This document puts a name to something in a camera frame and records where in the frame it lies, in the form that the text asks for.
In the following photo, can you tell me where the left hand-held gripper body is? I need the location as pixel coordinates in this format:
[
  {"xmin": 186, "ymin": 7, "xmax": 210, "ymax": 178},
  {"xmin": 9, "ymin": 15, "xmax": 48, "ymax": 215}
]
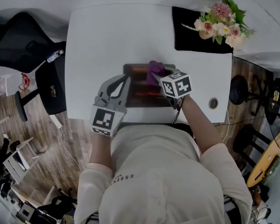
[{"xmin": 90, "ymin": 94, "xmax": 128, "ymax": 138}]

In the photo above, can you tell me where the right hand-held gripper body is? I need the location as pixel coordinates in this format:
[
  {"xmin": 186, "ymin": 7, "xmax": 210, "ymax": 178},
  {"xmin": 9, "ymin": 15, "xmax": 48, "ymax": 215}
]
[{"xmin": 160, "ymin": 70, "xmax": 192, "ymax": 111}]

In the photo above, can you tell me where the purple cloth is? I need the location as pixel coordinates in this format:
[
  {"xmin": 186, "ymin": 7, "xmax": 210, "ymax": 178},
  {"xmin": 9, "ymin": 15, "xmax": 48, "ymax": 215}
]
[{"xmin": 146, "ymin": 60, "xmax": 166, "ymax": 86}]

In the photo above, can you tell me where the dark brown rectangular board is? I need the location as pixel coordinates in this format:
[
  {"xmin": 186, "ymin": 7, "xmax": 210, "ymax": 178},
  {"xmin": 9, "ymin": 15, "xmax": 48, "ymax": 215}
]
[{"xmin": 123, "ymin": 63, "xmax": 177, "ymax": 109}]

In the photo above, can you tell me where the person's right forearm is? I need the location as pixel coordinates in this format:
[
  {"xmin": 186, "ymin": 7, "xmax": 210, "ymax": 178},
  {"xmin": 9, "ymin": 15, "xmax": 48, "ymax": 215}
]
[{"xmin": 181, "ymin": 94, "xmax": 221, "ymax": 156}]

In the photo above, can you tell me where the person's left forearm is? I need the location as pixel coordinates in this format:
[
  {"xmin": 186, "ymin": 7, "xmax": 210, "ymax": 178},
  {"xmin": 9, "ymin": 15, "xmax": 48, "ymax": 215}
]
[{"xmin": 90, "ymin": 131, "xmax": 114, "ymax": 170}]

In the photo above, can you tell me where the white power strip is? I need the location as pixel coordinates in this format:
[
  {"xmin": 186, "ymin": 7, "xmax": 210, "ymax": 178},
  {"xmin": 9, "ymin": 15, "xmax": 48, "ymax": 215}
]
[{"xmin": 49, "ymin": 114, "xmax": 63, "ymax": 129}]

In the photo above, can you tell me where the black fabric bag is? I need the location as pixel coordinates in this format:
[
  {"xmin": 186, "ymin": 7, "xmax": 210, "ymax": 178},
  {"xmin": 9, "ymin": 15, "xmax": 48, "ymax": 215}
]
[{"xmin": 172, "ymin": 6, "xmax": 234, "ymax": 55}]

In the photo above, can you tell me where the clear water bottle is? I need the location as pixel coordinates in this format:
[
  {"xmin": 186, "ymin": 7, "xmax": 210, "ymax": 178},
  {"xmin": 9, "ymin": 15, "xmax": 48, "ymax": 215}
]
[{"xmin": 46, "ymin": 49, "xmax": 65, "ymax": 63}]

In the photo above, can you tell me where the peach vase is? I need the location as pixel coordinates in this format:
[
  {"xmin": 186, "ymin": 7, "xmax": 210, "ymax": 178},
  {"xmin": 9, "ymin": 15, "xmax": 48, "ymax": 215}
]
[{"xmin": 199, "ymin": 29, "xmax": 213, "ymax": 40}]

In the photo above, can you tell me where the black stool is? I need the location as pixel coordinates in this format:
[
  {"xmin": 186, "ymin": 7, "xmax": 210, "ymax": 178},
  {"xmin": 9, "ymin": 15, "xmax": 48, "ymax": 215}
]
[
  {"xmin": 229, "ymin": 74, "xmax": 269, "ymax": 116},
  {"xmin": 232, "ymin": 124, "xmax": 271, "ymax": 170}
]

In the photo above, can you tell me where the person's cream shirt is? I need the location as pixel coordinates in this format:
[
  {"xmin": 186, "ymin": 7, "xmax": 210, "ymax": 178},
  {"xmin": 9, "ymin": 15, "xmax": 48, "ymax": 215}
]
[{"xmin": 74, "ymin": 124, "xmax": 253, "ymax": 224}]

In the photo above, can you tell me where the pink flower bouquet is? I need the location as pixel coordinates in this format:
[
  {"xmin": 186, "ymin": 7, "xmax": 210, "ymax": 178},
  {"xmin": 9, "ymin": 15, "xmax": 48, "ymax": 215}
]
[{"xmin": 194, "ymin": 0, "xmax": 256, "ymax": 49}]

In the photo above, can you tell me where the pile of white red boxes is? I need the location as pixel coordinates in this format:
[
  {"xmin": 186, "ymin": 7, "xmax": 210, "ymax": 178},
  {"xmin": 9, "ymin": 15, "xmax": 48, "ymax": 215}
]
[{"xmin": 0, "ymin": 72, "xmax": 38, "ymax": 98}]

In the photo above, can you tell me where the black office chair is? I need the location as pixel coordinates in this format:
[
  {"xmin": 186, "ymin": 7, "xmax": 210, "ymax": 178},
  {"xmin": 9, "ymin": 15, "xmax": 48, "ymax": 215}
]
[{"xmin": 0, "ymin": 12, "xmax": 67, "ymax": 123}]

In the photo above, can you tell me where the white step stool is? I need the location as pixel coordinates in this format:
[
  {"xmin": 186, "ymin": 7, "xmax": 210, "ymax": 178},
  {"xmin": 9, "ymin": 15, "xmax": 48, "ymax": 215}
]
[{"xmin": 2, "ymin": 136, "xmax": 42, "ymax": 184}]

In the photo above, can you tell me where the black white shoe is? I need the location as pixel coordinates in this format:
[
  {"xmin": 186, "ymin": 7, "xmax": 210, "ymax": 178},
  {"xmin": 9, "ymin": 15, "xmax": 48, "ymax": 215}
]
[{"xmin": 0, "ymin": 133, "xmax": 12, "ymax": 171}]

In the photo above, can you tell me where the yellow round table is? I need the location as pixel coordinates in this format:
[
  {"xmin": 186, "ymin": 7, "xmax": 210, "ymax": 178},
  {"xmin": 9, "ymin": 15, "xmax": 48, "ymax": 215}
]
[{"xmin": 246, "ymin": 128, "xmax": 280, "ymax": 189}]

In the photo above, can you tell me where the small black white device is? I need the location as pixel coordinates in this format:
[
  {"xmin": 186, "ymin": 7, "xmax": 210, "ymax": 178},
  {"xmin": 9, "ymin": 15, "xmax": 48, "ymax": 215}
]
[{"xmin": 253, "ymin": 170, "xmax": 265, "ymax": 182}]

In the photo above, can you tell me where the grey box device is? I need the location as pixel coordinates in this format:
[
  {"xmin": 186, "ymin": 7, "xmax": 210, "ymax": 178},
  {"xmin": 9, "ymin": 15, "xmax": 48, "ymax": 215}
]
[{"xmin": 16, "ymin": 202, "xmax": 38, "ymax": 221}]

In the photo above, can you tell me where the white power strip cable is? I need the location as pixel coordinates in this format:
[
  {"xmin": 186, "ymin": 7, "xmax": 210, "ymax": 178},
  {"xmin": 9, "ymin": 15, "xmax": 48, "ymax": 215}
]
[{"xmin": 59, "ymin": 127, "xmax": 84, "ymax": 172}]

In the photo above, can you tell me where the thin pale yellow cable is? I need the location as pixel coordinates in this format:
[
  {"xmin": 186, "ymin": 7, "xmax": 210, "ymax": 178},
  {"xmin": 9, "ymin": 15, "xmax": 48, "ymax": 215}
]
[{"xmin": 221, "ymin": 108, "xmax": 231, "ymax": 144}]

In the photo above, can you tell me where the thin black cable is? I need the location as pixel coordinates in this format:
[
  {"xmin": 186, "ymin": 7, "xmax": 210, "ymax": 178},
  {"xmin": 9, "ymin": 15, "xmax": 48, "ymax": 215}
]
[{"xmin": 213, "ymin": 115, "xmax": 266, "ymax": 128}]

